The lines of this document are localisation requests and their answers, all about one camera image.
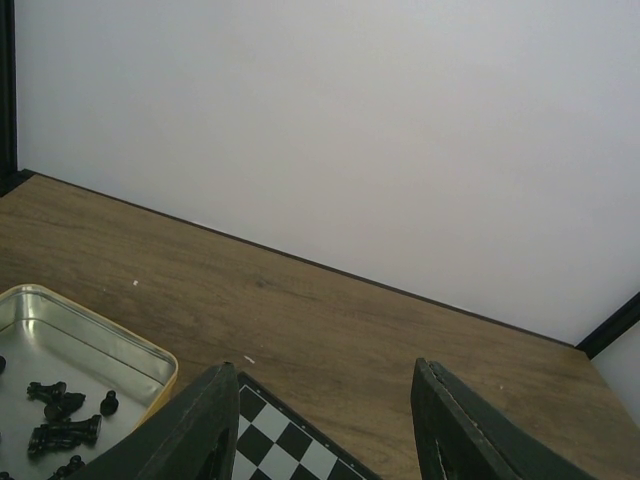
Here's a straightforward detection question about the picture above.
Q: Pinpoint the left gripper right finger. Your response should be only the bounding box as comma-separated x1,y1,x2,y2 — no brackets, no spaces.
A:
411,358,592,479

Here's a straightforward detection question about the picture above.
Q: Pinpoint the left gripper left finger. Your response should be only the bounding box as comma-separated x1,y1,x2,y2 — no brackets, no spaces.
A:
79,362,239,480

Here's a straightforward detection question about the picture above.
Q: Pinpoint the black chess pieces pile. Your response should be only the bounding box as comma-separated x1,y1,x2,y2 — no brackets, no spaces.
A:
1,344,138,479

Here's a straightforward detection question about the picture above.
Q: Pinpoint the black and white chessboard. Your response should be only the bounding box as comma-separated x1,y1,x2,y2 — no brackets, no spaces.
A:
232,372,379,480

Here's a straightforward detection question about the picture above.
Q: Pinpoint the yellow tin box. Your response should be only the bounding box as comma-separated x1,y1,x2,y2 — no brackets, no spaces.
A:
1,284,178,479

